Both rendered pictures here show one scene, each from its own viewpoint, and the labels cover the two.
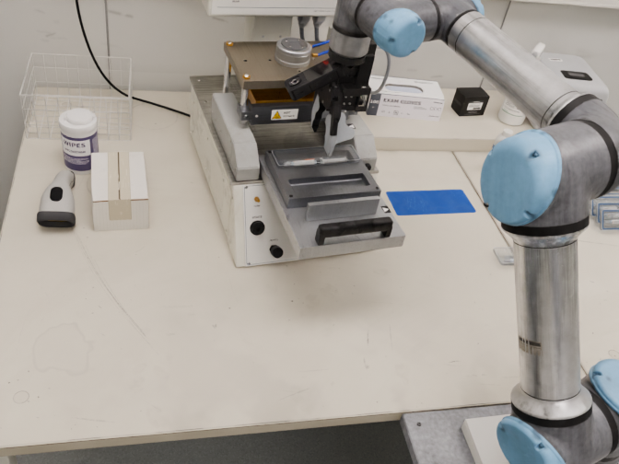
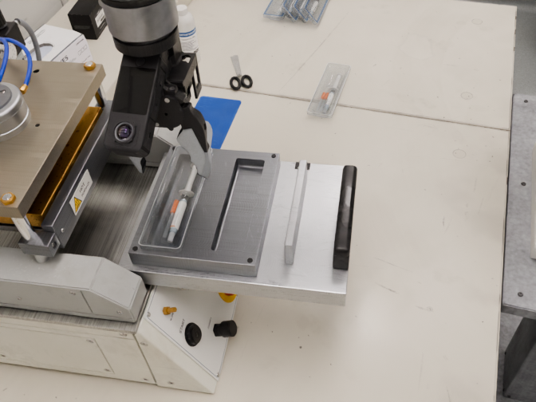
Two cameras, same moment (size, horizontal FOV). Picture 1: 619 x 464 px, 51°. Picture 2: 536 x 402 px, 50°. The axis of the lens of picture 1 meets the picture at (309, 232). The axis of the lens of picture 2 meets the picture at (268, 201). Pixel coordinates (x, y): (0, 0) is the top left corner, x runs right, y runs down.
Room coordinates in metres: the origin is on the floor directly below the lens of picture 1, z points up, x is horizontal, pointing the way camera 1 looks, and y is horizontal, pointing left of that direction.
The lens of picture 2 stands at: (0.71, 0.36, 1.57)
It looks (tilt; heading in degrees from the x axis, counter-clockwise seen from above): 48 degrees down; 309
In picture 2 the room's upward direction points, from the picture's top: 5 degrees counter-clockwise
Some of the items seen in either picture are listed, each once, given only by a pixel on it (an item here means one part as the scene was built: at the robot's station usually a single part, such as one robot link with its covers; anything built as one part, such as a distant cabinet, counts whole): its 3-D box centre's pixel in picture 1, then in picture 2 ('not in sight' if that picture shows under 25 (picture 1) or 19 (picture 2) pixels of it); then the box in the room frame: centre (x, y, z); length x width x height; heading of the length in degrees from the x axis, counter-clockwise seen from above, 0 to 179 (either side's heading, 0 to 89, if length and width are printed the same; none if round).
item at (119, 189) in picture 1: (119, 190); not in sight; (1.16, 0.45, 0.80); 0.19 x 0.13 x 0.09; 18
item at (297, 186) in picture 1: (321, 174); (210, 205); (1.11, 0.00, 0.98); 0.20 x 0.17 x 0.03; 116
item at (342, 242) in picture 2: (355, 230); (345, 214); (0.94, -0.08, 0.99); 0.15 x 0.02 x 0.04; 116
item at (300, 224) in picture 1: (328, 192); (244, 214); (1.07, -0.02, 0.97); 0.30 x 0.22 x 0.08; 26
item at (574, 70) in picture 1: (559, 92); not in sight; (1.95, -0.69, 0.88); 0.25 x 0.20 x 0.17; 12
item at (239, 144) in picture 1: (234, 134); (43, 281); (1.22, 0.21, 0.97); 0.25 x 0.05 x 0.07; 26
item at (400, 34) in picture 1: (398, 23); not in sight; (1.09, -0.08, 1.34); 0.11 x 0.11 x 0.08; 36
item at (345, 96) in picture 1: (344, 78); (157, 71); (1.16, -0.01, 1.18); 0.09 x 0.08 x 0.12; 116
